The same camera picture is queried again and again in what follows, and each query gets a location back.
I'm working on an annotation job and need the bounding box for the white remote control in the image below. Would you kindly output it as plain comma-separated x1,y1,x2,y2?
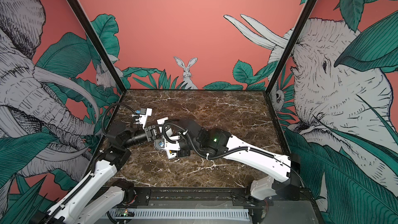
156,117,178,160

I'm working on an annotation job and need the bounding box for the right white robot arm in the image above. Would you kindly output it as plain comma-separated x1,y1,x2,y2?
161,118,301,201

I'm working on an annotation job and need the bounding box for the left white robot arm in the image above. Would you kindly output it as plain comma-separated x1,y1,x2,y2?
29,122,162,224

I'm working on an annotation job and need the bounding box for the small green circuit board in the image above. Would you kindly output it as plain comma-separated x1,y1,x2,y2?
115,208,135,218

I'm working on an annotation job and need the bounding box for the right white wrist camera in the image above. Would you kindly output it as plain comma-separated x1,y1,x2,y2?
154,136,180,151

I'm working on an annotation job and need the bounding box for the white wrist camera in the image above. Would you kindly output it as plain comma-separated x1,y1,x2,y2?
132,108,152,128
154,136,180,151

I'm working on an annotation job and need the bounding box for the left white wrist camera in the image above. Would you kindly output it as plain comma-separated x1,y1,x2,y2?
132,108,152,128

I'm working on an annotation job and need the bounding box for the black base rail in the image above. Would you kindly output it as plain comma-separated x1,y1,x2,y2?
93,187,315,207

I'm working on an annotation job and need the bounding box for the white slotted cable duct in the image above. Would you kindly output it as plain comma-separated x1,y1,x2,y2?
109,208,251,221

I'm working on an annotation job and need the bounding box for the left black frame post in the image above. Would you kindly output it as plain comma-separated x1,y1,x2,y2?
67,0,127,94

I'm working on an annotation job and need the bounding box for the black frame post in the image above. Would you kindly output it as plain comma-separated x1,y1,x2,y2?
67,0,127,94
265,0,318,95

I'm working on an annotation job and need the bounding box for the right black frame post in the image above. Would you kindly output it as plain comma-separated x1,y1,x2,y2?
265,0,318,95

